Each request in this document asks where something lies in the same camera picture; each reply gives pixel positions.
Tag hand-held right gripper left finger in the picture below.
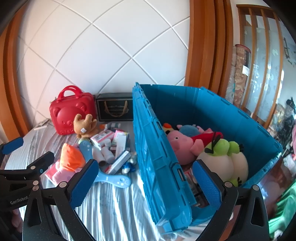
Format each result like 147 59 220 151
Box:
23 159 99 241

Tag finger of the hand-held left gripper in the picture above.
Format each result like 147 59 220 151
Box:
0 137 25 163
0 151 55 186

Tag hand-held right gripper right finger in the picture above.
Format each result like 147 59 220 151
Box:
192 159 270 241

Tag orange and pink plush toy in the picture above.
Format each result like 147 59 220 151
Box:
45 143 87 184

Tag light blue plastic toy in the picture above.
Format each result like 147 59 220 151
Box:
79 138 131 189

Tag long white red blue box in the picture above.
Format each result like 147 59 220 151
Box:
107 150 132 175

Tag brown bear plush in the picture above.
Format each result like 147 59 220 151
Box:
73 113 99 139

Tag blue plastic crate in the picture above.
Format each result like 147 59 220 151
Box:
132 82 283 232

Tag person's left hand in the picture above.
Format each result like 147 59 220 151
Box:
9 209 24 234

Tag white remote control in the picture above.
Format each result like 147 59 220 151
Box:
34 119 50 130

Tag grey striped bed sheet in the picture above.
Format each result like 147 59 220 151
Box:
5 120 208 241

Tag green and white bird plush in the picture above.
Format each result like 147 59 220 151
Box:
196 139 249 187

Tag red bird plush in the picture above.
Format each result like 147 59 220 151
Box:
191 131 223 149

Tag pink pig plush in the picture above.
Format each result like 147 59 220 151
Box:
167 131 206 165

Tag small blue and white toy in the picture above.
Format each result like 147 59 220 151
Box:
122 161 137 174

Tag pink and white medicine box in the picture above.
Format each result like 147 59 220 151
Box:
91 130 115 149

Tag blue plush toy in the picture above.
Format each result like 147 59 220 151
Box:
177 124 205 137

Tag red bear-face carry case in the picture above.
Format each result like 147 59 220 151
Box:
49 85 95 136

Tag white and yellow chicken plush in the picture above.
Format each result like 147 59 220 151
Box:
162 123 174 135

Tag green cloth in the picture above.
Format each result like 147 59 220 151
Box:
268 183 296 241

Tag dark hanging clothes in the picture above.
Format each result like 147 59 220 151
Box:
277 97 296 149

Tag rolled patterned carpet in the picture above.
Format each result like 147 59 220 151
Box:
225 44 251 109

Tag wooden slatted glass screen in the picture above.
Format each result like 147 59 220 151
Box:
236 5 292 130

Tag wooden wall trim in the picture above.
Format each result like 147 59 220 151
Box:
0 14 30 139

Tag black box with gold handle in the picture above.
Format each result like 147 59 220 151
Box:
95 93 134 122

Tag wooden door frame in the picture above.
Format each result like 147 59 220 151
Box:
184 0 234 98

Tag dark branch wall decal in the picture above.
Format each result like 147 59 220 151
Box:
283 37 292 61

